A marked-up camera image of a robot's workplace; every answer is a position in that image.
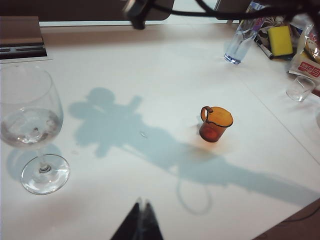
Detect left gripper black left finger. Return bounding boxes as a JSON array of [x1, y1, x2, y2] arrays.
[[109, 197, 144, 240]]

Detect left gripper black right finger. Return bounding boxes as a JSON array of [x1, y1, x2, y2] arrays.
[[144, 199, 165, 240]]

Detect small amber glass measuring cup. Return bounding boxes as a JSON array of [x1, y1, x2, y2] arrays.
[[199, 105, 235, 144]]

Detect clear wine glass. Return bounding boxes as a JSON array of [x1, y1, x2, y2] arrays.
[[0, 65, 71, 196]]

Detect clear plastic water bottle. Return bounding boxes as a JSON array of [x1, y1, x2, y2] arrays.
[[223, 1, 266, 65]]

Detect clear ice cubes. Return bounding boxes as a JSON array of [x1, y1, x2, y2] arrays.
[[1, 107, 60, 149]]

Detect black marker pen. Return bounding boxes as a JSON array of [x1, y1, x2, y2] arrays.
[[255, 39, 274, 60]]

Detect brown desk partition panel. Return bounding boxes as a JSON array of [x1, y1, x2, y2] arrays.
[[214, 0, 252, 24], [0, 0, 175, 26]]

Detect crumpled brown cloth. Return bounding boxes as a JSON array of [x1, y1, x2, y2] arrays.
[[256, 15, 305, 48]]

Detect printed plastic sponge package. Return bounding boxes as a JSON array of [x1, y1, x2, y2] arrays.
[[288, 23, 320, 79]]

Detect loose yellow scouring sponge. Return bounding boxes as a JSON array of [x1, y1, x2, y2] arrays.
[[267, 24, 295, 60]]

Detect white plastic bag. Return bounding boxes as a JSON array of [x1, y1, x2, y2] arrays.
[[289, 13, 313, 37]]

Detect thin black floor cable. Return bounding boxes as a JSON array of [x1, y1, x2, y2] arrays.
[[284, 208, 320, 223]]

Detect clear wooden-handled measuring cup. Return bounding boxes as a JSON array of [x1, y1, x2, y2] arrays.
[[285, 74, 317, 103]]

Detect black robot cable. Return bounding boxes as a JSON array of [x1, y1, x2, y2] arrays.
[[147, 0, 219, 18]]

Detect grey cable tray lid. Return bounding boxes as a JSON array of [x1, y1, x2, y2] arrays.
[[0, 16, 46, 47]]

